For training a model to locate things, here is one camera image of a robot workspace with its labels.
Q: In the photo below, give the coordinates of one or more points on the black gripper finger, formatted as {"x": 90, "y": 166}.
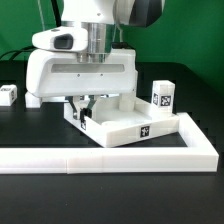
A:
{"x": 88, "y": 111}
{"x": 73, "y": 111}

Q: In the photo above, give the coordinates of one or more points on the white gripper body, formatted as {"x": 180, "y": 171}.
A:
{"x": 54, "y": 74}

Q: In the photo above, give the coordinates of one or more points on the white square tabletop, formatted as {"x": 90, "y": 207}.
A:
{"x": 111, "y": 127}

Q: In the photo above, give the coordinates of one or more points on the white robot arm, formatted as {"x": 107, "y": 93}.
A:
{"x": 82, "y": 57}

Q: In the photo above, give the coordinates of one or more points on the white tag marker sheet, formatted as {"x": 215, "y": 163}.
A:
{"x": 54, "y": 99}

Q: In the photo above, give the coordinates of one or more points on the white L-shaped obstacle fence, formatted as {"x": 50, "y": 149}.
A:
{"x": 198, "y": 155}

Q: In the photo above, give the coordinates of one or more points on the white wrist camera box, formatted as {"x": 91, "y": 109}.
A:
{"x": 62, "y": 39}

